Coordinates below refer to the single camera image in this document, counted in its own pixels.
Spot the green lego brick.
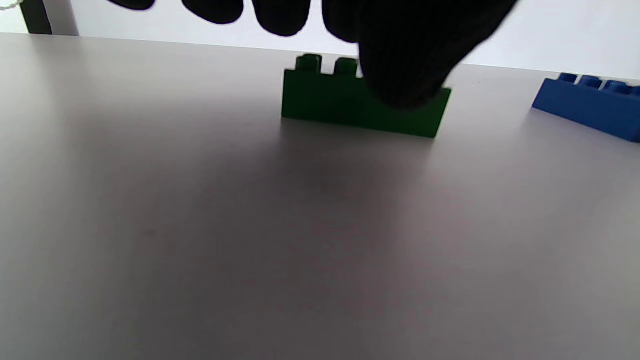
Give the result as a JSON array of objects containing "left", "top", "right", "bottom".
[{"left": 281, "top": 53, "right": 453, "bottom": 139}]

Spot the person's left hand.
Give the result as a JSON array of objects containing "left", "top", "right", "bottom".
[{"left": 105, "top": 0, "right": 521, "bottom": 110}]

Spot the black metal pole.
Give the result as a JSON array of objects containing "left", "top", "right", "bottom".
[{"left": 19, "top": 0, "right": 81, "bottom": 37}]

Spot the blue lego brick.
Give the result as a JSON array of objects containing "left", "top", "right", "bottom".
[{"left": 531, "top": 72, "right": 640, "bottom": 144}]

